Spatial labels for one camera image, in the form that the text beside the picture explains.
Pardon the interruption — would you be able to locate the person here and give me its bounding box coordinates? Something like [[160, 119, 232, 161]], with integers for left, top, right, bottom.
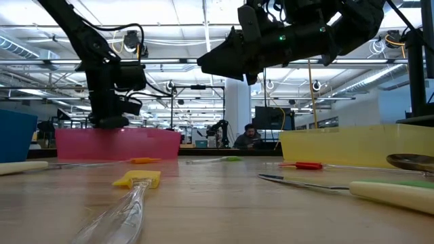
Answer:
[[233, 123, 265, 150]]

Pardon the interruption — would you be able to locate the blue plastic bin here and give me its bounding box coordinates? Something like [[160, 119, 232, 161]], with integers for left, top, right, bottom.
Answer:
[[0, 108, 38, 163]]

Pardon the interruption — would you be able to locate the black background monitor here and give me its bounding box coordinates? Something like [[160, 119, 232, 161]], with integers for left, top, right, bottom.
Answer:
[[252, 106, 296, 131]]

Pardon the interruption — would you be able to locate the brown wooden spoon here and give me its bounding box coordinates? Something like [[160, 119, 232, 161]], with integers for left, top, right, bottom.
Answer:
[[386, 153, 434, 178]]

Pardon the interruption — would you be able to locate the silver air duct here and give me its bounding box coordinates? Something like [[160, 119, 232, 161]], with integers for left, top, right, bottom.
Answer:
[[0, 35, 60, 62], [330, 64, 408, 99]]

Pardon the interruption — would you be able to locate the black upright post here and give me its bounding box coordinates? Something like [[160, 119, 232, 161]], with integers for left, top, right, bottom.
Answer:
[[405, 28, 429, 118], [421, 0, 434, 79]]

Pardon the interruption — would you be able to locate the yellow plastic bin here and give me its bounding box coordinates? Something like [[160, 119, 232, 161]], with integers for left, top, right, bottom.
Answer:
[[279, 123, 434, 170]]

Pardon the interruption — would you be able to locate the red plastic bin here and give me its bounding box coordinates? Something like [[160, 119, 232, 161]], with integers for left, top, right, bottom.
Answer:
[[55, 127, 182, 161]]

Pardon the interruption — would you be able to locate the white building pillar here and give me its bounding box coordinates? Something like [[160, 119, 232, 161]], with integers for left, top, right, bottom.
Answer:
[[225, 77, 252, 148]]

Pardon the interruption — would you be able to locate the yellow spatula clear handle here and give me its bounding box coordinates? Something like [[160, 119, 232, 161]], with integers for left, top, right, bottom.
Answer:
[[70, 169, 162, 244]]

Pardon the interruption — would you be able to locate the yellow hanging cable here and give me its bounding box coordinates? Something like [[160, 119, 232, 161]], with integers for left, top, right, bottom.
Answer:
[[307, 59, 320, 129]]

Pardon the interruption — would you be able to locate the cream handled table knife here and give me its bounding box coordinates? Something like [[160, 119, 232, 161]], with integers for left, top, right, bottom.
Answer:
[[257, 174, 434, 216], [0, 160, 132, 176]]

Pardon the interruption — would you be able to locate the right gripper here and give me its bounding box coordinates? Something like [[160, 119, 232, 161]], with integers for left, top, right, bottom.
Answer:
[[197, 0, 337, 86]]

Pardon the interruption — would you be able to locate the orange spatula clear handle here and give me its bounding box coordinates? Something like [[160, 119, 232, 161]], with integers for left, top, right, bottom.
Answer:
[[108, 157, 162, 169]]

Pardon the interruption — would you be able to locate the red spatula clear handle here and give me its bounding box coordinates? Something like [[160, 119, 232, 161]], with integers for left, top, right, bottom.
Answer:
[[278, 161, 425, 176]]

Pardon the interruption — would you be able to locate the black metal table frame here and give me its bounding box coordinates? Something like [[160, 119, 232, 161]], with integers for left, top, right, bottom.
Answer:
[[26, 148, 282, 159]]

